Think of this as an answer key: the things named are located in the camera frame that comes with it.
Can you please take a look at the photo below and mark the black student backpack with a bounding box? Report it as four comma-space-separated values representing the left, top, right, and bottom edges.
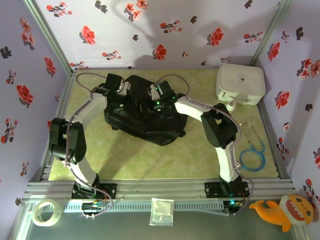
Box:
103, 74, 189, 147

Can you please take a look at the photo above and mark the clear plastic bag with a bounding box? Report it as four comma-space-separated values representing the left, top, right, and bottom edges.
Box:
149, 197, 175, 227

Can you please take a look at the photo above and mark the white zip case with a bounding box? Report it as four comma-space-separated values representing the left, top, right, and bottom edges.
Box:
215, 63, 266, 106

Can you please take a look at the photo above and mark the blue stethoscope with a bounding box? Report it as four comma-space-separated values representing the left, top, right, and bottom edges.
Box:
236, 121, 266, 173

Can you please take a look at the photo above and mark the clear tape roll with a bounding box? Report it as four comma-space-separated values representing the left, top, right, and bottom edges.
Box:
31, 199, 63, 227

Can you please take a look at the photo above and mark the orange shark plush toy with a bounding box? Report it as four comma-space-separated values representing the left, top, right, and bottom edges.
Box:
249, 194, 315, 233

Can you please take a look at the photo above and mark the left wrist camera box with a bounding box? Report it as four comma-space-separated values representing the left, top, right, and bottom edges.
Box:
116, 81, 132, 95

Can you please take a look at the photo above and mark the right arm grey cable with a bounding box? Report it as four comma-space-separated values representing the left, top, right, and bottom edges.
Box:
153, 74, 255, 216

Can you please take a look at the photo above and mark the aluminium frame side rail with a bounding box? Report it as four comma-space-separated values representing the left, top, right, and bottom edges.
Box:
257, 99, 292, 180
41, 69, 77, 181

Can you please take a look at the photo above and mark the aluminium frame post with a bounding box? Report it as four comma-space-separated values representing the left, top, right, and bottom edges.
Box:
23, 0, 76, 73
249, 0, 292, 66

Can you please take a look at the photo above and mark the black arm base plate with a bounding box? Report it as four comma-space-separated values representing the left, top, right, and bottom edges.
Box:
204, 181, 251, 198
71, 182, 118, 200

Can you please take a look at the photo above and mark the slotted grey cable duct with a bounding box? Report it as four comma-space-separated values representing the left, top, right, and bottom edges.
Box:
61, 201, 225, 213

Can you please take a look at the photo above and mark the circuit board with wires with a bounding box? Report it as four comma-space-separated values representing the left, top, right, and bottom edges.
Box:
224, 198, 247, 216
81, 199, 113, 220

